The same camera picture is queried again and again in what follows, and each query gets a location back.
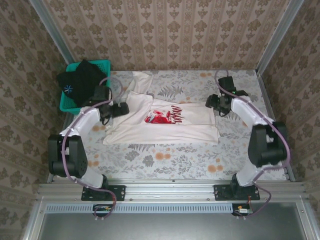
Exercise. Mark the aluminium mounting rail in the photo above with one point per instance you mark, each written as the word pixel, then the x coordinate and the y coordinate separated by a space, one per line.
pixel 170 192

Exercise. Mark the small connector board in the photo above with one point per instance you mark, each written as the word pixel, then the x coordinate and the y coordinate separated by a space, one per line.
pixel 243 210
pixel 102 208

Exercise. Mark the white t-shirt with red print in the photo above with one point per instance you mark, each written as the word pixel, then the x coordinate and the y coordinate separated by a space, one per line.
pixel 162 132

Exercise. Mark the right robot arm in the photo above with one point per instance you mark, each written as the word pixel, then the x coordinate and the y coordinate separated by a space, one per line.
pixel 265 150

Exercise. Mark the teal plastic basket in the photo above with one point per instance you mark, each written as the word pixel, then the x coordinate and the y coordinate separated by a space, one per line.
pixel 68 108

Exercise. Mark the steel sheet panel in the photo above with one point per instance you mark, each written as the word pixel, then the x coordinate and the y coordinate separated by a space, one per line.
pixel 162 227

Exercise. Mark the black t-shirt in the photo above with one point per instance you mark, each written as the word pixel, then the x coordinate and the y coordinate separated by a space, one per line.
pixel 82 80

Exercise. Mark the aluminium frame post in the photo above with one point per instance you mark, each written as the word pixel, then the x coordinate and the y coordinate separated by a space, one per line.
pixel 280 35
pixel 50 27

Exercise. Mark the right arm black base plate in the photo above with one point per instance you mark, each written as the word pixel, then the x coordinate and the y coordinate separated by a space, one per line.
pixel 221 193

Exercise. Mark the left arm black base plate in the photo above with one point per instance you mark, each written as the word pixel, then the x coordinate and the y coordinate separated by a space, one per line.
pixel 117 192

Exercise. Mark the floral tablecloth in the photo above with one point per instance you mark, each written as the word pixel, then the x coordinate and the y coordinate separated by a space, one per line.
pixel 187 162

